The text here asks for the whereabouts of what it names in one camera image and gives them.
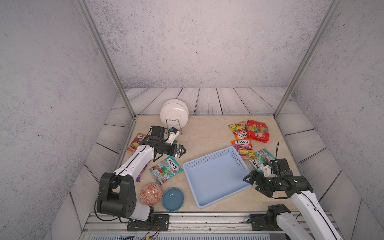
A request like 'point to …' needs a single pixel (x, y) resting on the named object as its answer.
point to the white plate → (174, 113)
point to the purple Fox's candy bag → (138, 178)
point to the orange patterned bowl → (151, 193)
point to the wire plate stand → (180, 129)
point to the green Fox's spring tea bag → (175, 141)
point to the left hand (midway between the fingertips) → (181, 149)
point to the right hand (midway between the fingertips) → (251, 183)
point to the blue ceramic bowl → (173, 199)
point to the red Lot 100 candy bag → (258, 131)
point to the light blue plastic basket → (216, 176)
